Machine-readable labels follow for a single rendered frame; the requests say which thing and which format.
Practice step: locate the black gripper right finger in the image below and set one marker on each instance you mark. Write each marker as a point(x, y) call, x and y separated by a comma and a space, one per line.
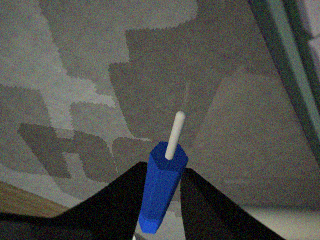
point(208, 214)

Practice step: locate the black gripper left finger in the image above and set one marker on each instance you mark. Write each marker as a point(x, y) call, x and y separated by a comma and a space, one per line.
point(110, 214)

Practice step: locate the blue stylus with grey tip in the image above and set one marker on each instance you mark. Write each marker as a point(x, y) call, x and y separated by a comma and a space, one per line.
point(167, 162)

